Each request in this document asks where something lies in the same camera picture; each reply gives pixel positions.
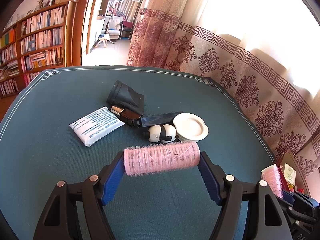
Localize patterned beige curtain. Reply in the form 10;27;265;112
127;0;319;198

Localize wooden stool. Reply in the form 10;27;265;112
92;34;114;49

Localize panda toy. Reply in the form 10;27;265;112
143;124;177;144

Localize pink hair roller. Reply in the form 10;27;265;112
261;164;283;198
123;142;200;176

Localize white plastic lid cap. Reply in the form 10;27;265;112
173;113;209;142

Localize green yellow medicine box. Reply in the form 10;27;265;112
283;164;297;189

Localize red storage box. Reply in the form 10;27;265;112
276;150;310;197

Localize brown lipstick case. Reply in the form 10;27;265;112
110;106;141;127

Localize white cream tube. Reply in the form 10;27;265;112
69;107;124;147

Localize green table mat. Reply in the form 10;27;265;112
1;66;274;239

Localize black dryer nozzle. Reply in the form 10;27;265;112
106;80;144;115

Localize wooden door frame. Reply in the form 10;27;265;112
71;0;103;67

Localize wooden bookshelf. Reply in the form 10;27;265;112
1;1;76;98

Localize white armchair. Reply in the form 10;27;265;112
101;16;123;40

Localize black rectangular bar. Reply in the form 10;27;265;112
132;112;183;128

